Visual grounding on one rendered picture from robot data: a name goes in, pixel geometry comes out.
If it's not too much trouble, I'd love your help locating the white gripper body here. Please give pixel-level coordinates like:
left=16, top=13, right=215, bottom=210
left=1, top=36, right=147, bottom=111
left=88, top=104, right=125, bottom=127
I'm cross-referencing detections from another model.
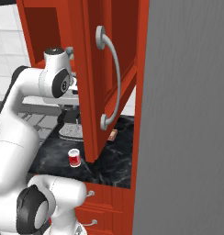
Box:
left=57, top=94, right=80, bottom=110

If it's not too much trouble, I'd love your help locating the red cabinet door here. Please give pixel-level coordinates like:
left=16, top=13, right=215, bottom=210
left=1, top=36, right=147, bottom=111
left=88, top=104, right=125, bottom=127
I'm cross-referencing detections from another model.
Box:
left=65, top=0, right=140, bottom=163

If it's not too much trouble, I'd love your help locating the red food can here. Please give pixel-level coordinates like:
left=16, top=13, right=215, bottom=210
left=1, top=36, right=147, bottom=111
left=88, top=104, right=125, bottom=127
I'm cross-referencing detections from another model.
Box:
left=68, top=148, right=83, bottom=169

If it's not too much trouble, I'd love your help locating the grey hob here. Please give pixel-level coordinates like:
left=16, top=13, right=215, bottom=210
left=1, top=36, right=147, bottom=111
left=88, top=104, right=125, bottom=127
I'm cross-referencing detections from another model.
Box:
left=0, top=100, right=61, bottom=142

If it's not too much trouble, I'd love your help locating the small brown box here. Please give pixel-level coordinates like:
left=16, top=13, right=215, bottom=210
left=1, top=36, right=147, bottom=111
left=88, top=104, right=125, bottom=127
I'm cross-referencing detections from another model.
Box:
left=106, top=129, right=118, bottom=142

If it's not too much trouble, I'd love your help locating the red drawer front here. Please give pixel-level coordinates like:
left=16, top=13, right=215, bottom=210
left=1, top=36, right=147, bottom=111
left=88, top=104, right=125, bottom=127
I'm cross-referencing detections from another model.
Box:
left=74, top=181, right=133, bottom=213
left=74, top=207, right=125, bottom=235

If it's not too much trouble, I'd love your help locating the grey tall panel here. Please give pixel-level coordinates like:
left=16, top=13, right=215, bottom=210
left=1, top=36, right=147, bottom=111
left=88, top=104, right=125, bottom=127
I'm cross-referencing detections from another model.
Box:
left=131, top=0, right=224, bottom=235

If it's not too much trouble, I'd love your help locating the grey handle end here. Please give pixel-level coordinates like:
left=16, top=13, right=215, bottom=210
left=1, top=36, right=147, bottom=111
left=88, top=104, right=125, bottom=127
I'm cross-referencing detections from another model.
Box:
left=65, top=46, right=75, bottom=62

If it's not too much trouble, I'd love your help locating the grey curved door handle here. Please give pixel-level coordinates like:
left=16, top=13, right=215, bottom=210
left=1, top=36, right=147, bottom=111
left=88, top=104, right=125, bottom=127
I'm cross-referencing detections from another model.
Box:
left=95, top=25, right=122, bottom=132

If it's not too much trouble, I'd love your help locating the red wall cabinet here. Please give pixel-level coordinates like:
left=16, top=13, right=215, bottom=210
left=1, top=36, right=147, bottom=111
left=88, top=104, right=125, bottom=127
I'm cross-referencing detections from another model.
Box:
left=16, top=0, right=75, bottom=70

